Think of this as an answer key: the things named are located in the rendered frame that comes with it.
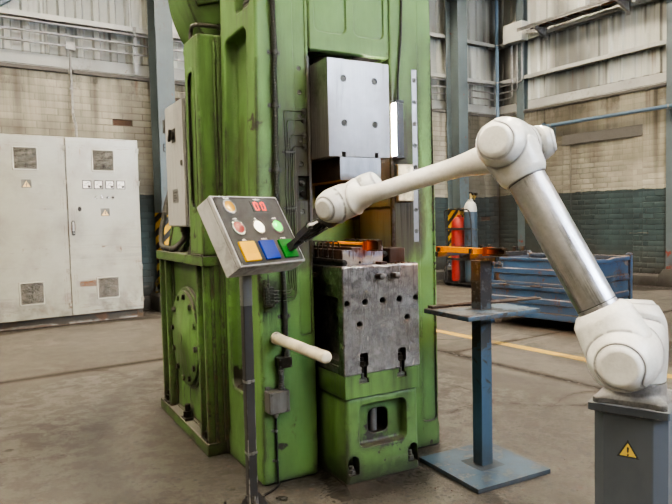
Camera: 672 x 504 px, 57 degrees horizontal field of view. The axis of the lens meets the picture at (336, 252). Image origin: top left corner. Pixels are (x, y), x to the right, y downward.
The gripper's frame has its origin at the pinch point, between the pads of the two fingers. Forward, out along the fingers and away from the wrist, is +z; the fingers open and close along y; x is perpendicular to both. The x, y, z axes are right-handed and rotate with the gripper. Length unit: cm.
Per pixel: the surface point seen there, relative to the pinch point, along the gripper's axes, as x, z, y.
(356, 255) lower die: -5.4, 5.0, 41.6
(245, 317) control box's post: -15.5, 26.7, -11.1
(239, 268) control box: -5.3, 5.3, -26.9
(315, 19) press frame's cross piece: 90, -30, 40
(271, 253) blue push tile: -1.7, 3.5, -10.7
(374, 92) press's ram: 52, -33, 51
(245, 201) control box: 20.3, 4.2, -10.9
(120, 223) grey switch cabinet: 250, 414, 264
